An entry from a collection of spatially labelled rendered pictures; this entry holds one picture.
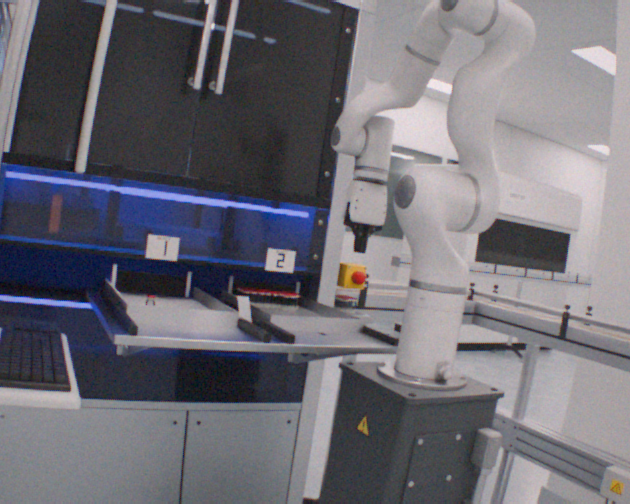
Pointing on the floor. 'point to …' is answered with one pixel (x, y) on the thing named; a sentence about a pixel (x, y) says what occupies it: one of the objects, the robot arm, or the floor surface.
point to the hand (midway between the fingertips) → (360, 244)
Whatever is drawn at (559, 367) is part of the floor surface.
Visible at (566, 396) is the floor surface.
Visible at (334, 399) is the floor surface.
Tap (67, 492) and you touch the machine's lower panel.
